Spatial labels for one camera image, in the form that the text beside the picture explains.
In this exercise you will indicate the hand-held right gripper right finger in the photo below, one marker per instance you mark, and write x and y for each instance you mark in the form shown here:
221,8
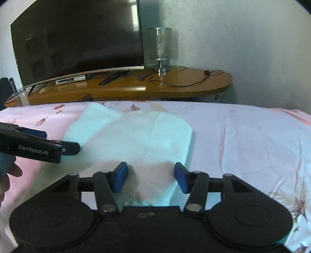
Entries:
181,177

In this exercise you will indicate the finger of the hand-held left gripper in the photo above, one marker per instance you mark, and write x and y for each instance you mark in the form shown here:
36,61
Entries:
36,133
70,148

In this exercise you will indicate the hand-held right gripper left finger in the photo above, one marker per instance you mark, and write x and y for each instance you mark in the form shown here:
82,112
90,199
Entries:
120,176

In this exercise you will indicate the white small garment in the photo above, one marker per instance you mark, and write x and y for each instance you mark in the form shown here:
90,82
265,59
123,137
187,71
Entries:
136,141

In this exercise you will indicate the person's left hand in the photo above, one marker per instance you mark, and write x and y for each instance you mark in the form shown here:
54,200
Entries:
13,171

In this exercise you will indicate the dark object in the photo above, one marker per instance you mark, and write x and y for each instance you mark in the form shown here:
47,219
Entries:
4,93

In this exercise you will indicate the white set-top box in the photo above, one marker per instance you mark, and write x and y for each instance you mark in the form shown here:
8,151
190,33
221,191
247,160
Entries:
71,79

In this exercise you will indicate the pink floral bed sheet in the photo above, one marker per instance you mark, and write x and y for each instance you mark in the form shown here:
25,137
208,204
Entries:
243,146

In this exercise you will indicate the wooden television stand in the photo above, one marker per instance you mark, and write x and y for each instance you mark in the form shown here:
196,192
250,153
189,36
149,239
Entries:
126,88

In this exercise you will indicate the black remote control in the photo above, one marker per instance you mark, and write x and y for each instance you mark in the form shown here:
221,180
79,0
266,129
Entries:
113,77

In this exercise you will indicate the black flat-screen television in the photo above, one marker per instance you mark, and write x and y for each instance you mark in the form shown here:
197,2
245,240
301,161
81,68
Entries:
73,41

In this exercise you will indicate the clear glass vase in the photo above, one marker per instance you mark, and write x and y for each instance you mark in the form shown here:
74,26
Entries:
160,46

